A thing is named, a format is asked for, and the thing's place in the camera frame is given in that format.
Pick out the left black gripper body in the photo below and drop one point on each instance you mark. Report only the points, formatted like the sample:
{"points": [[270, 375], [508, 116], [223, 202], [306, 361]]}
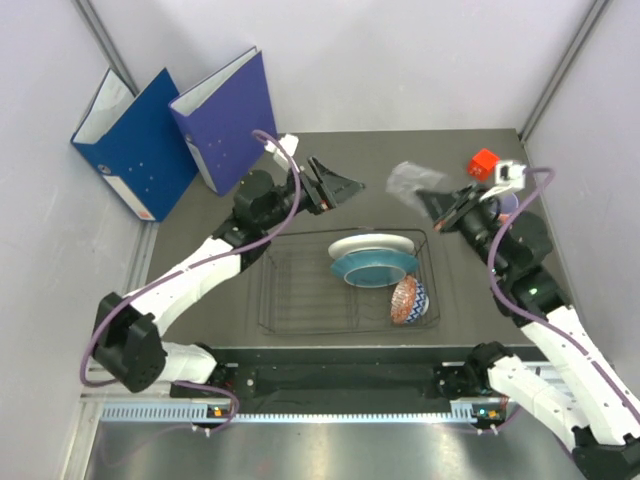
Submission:
{"points": [[310, 198]]}

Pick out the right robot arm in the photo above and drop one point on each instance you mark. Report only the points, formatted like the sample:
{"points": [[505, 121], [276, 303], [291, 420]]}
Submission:
{"points": [[597, 418]]}

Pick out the lilac plastic cup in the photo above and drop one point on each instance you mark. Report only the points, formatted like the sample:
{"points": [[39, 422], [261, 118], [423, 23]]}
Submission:
{"points": [[508, 204]]}

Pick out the white plate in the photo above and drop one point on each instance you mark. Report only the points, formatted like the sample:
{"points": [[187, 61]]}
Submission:
{"points": [[370, 241]]}

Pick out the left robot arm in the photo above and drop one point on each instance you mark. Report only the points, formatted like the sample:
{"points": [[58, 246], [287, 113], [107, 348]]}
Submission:
{"points": [[127, 339]]}

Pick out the clear drinking glass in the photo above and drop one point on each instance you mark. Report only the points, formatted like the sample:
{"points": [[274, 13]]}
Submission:
{"points": [[407, 179]]}

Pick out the purple ring binder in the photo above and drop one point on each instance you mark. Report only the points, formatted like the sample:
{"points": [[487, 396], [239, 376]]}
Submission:
{"points": [[217, 116]]}

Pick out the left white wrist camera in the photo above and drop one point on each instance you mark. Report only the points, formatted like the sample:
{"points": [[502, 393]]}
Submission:
{"points": [[289, 144]]}

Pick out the black wire dish rack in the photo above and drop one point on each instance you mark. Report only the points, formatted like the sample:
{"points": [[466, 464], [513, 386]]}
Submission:
{"points": [[298, 294]]}

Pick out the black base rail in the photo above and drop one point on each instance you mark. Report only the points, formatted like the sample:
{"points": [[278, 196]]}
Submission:
{"points": [[258, 373]]}

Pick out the blue patterned bowl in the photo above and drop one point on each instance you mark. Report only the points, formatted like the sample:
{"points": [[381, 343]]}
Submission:
{"points": [[416, 300]]}

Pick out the teal plate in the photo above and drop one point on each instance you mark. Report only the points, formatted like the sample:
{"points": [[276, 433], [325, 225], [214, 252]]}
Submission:
{"points": [[374, 268]]}

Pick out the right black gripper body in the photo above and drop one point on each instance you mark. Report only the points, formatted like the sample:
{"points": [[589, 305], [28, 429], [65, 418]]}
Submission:
{"points": [[471, 217]]}

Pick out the grey cable duct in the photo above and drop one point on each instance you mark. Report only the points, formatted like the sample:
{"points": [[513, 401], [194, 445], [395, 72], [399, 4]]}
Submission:
{"points": [[205, 413]]}

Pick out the blue ring binder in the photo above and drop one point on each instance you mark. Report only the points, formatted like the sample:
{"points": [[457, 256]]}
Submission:
{"points": [[134, 143]]}

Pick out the red cube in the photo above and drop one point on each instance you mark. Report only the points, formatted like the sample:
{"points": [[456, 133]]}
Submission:
{"points": [[482, 165]]}

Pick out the red patterned bowl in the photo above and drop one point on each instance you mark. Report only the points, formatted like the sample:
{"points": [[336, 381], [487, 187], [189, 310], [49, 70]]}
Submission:
{"points": [[403, 299]]}

